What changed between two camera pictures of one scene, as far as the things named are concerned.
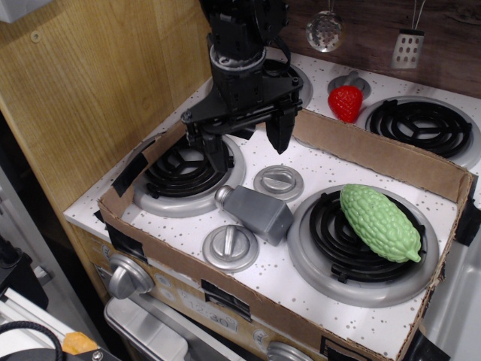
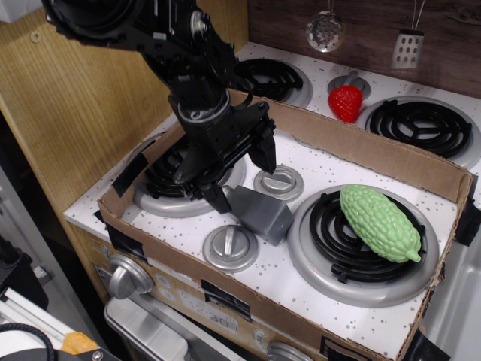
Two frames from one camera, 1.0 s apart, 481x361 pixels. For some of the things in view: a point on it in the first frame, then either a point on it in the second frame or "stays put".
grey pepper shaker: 270,218 stays put
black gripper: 243,92 → 219,132
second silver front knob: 279,351 stays put
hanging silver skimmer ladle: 325,29 stays put
